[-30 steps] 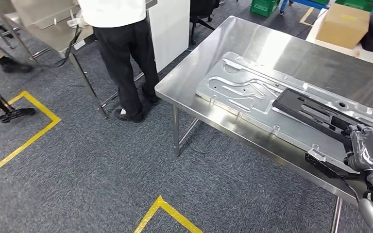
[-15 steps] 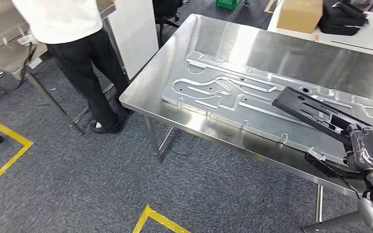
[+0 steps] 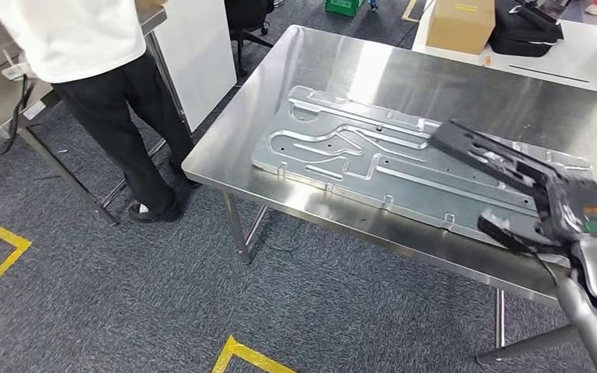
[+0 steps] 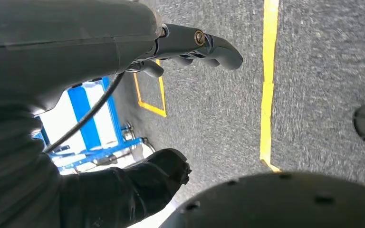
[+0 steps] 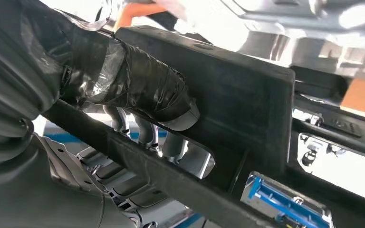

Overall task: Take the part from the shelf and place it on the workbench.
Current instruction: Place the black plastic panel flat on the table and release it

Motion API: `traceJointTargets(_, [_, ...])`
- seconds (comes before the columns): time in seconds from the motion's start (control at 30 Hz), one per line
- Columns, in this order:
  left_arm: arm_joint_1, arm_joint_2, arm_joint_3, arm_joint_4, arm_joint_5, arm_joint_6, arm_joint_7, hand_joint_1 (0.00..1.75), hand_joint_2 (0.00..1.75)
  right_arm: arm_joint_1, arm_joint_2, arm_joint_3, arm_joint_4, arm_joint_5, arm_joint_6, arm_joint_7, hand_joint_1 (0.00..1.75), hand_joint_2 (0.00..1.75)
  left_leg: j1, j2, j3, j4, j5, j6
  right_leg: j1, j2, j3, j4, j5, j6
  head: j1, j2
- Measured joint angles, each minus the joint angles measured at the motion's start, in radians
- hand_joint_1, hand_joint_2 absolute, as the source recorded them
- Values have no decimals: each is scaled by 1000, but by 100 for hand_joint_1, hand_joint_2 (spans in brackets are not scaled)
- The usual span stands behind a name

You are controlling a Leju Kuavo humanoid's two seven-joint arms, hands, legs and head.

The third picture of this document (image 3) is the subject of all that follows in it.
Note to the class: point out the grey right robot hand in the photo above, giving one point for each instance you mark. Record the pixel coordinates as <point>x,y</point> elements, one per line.
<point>576,211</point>

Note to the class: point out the black plastic panel part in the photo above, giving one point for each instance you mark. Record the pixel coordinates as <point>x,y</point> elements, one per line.
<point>484,152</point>

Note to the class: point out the stainless steel workbench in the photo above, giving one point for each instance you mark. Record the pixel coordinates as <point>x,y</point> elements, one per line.
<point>432,77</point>

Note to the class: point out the thin black strip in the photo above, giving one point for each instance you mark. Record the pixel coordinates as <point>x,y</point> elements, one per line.
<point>548,73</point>

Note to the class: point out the white table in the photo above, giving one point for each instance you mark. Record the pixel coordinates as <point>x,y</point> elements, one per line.
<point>576,51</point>

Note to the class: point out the black bag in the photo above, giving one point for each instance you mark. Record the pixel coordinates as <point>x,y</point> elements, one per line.
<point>522,36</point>

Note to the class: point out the cardboard box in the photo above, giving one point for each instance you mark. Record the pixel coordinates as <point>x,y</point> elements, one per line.
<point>458,26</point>

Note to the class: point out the embossed metal plate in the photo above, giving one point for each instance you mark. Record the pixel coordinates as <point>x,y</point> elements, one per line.
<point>360,154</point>

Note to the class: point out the green plastic crate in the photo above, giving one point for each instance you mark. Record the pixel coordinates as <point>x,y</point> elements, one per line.
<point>344,6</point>

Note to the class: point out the yellow floor tape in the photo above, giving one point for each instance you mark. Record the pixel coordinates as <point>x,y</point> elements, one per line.
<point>5,257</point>
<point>249,356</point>

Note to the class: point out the black office chair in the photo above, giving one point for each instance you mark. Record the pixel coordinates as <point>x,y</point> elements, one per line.
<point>247,20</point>

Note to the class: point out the white board panel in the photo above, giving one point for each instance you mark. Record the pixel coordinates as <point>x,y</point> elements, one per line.
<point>195,62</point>

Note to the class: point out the person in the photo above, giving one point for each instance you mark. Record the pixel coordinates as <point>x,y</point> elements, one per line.
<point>103,113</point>

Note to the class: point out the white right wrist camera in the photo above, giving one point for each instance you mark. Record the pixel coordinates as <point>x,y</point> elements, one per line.
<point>504,231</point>

